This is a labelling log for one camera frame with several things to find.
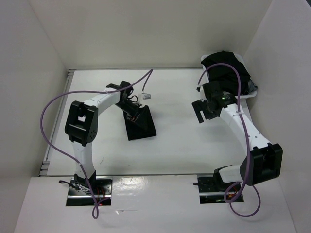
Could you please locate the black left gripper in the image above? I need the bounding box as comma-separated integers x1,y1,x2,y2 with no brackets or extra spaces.
115,99,148,130

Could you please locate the black skirt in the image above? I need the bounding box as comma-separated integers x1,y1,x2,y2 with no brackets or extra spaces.
123,105,157,141

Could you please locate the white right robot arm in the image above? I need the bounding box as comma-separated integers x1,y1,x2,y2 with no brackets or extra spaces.
192,81,283,191

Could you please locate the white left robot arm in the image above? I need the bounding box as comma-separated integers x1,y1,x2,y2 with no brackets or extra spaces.
65,81,149,194

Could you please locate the pile of black skirts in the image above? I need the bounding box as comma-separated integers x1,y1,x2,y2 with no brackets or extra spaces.
201,51,251,95

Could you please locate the grey cloth in basket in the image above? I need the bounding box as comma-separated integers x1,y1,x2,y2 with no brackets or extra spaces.
243,79,258,95

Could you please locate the white perforated plastic basket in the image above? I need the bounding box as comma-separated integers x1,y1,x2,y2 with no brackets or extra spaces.
201,53,257,99

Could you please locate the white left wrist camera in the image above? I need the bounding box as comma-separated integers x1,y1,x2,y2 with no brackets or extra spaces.
138,92,151,101

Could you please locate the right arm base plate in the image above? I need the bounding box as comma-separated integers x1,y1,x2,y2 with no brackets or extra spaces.
193,174,233,204

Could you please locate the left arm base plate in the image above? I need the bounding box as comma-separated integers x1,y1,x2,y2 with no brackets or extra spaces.
59,176,113,207

